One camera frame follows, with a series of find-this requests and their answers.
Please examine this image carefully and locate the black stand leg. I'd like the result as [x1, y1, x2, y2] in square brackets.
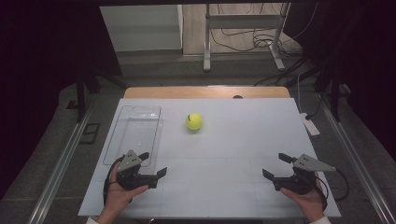
[65, 69, 101, 124]
[313, 69, 347, 123]

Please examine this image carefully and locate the white board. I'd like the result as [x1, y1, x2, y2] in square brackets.
[78, 97, 342, 218]

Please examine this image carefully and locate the grey metal stand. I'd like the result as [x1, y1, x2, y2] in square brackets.
[203, 3, 292, 73]

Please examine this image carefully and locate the black floor frame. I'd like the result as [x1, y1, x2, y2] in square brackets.
[78, 122, 102, 146]

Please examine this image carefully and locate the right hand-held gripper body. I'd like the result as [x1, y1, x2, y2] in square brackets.
[273, 153, 337, 196]

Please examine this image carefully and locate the person's left hand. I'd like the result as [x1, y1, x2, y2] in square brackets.
[104, 161, 150, 217]

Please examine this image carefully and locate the white cabinet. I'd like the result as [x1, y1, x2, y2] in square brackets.
[99, 4, 184, 52]

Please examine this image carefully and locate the clear plastic container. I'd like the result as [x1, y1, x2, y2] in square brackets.
[102, 105, 164, 175]

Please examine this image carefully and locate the wooden table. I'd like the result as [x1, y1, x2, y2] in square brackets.
[123, 86, 291, 100]

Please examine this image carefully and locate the yellow tennis ball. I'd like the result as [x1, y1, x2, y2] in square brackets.
[185, 112, 205, 132]

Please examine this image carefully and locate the dark curtain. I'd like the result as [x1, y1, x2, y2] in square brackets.
[0, 0, 123, 200]
[283, 0, 396, 162]

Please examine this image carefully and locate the person's right hand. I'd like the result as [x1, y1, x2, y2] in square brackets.
[279, 172, 327, 222]

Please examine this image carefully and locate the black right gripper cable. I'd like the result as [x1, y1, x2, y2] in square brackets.
[316, 169, 350, 211]

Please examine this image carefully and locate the white power strip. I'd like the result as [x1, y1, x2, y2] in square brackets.
[300, 112, 321, 137]

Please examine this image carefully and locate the aluminium rail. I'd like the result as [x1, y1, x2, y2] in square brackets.
[27, 111, 92, 224]
[317, 92, 396, 224]

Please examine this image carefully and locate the tangle of black floor cables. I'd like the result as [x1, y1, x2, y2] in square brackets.
[209, 3, 316, 88]

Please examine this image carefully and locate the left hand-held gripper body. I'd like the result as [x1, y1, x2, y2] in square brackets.
[116, 149, 159, 191]

